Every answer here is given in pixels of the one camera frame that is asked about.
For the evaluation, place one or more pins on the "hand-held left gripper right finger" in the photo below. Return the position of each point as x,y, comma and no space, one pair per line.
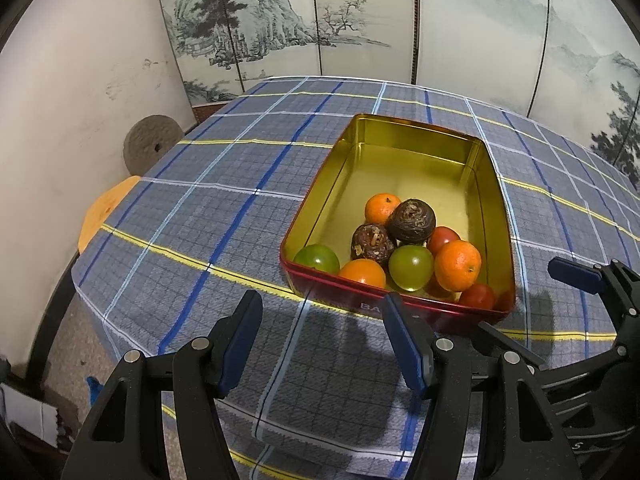
405,345

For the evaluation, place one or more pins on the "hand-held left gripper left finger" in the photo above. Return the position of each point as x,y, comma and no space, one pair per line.
240,347

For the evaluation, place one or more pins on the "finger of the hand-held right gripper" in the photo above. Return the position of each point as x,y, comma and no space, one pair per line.
575,275
500,340

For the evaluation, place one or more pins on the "red tomato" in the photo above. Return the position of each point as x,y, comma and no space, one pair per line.
442,237
477,295

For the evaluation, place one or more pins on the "green tomato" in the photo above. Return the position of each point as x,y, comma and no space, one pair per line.
316,258
411,267

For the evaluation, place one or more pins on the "small orange mandarin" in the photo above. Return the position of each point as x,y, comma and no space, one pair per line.
362,272
382,208

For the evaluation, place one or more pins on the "large orange mandarin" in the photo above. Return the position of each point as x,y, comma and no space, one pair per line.
457,265

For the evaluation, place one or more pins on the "brown wrinkled passion fruit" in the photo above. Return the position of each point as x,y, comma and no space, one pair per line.
372,244
412,220

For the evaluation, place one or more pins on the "red and gold tin box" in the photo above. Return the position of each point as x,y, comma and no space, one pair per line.
415,170

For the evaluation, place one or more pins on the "blue plaid tablecloth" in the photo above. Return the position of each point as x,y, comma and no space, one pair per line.
225,200

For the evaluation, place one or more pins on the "blue cloth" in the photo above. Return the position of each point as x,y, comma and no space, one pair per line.
94,389

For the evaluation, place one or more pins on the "orange wooden stool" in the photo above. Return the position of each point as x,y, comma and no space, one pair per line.
102,205

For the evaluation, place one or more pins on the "grey round millstone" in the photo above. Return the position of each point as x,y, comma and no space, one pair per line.
150,142

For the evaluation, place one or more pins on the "white cardboard sheet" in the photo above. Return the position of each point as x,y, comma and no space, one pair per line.
25,415

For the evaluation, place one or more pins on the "painted landscape folding screen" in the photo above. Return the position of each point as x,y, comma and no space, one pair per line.
260,10

